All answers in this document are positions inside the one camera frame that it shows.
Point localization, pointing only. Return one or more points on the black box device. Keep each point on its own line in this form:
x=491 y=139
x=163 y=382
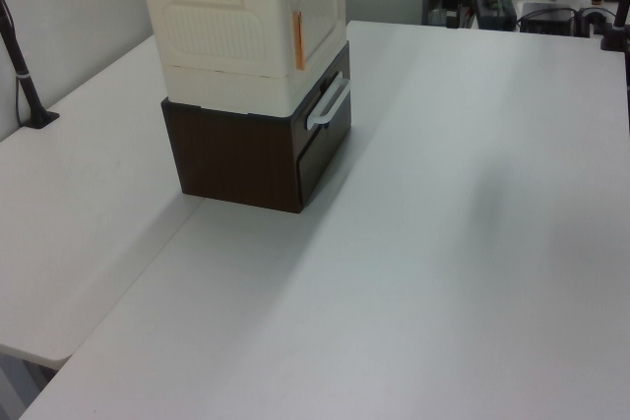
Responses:
x=547 y=19

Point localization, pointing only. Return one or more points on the orange tape strip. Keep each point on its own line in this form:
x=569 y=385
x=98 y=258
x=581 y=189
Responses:
x=299 y=41

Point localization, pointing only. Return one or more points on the dark brown drawer unit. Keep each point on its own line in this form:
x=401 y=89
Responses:
x=231 y=159

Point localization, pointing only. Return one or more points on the black clamp stand with pole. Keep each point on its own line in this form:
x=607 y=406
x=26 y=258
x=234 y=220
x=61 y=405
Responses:
x=615 y=31

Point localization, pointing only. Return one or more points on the black camera stand pole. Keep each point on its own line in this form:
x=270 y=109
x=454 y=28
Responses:
x=24 y=88

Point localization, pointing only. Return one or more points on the cream cabinet door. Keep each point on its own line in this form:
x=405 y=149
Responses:
x=322 y=7

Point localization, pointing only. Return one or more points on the black device with green part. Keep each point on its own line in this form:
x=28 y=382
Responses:
x=496 y=9

